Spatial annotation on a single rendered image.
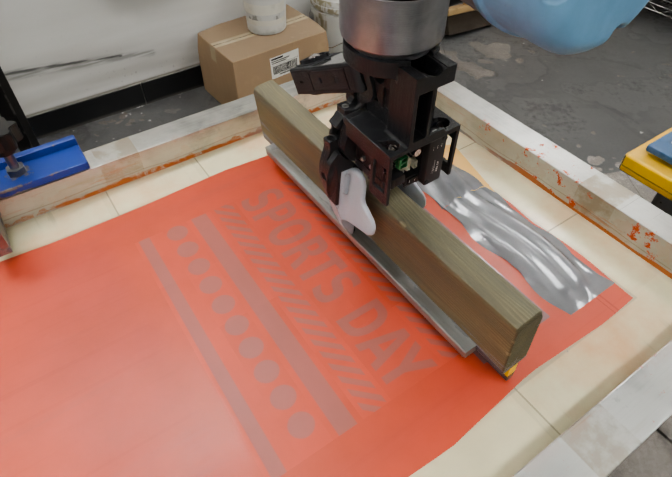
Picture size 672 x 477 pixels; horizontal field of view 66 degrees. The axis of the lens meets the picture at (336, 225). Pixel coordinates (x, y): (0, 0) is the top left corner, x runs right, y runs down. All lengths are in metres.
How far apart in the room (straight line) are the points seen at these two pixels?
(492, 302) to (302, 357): 0.18
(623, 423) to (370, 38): 0.34
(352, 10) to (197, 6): 2.27
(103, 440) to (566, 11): 0.44
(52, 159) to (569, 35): 0.57
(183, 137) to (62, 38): 1.85
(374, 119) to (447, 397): 0.24
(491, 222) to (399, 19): 0.31
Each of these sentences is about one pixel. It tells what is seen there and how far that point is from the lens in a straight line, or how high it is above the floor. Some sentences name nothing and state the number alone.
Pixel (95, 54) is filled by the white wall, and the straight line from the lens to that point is 2.55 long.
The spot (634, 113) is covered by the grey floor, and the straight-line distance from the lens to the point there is 2.84.
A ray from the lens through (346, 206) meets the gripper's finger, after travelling 0.49.
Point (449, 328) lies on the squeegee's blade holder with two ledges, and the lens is 0.47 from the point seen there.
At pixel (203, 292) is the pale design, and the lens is 0.54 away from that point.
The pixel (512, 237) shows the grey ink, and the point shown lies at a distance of 0.60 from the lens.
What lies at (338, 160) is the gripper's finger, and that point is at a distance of 0.45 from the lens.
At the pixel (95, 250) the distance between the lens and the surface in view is 0.62.
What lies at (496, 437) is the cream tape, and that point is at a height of 0.95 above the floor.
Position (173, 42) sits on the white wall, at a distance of 2.64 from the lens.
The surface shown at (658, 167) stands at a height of 0.95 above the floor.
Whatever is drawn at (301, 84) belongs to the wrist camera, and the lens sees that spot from 0.49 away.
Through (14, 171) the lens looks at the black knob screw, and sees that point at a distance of 0.67.
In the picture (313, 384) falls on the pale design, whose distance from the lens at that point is 0.47.
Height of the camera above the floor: 1.38
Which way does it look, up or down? 46 degrees down
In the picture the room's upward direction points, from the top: straight up
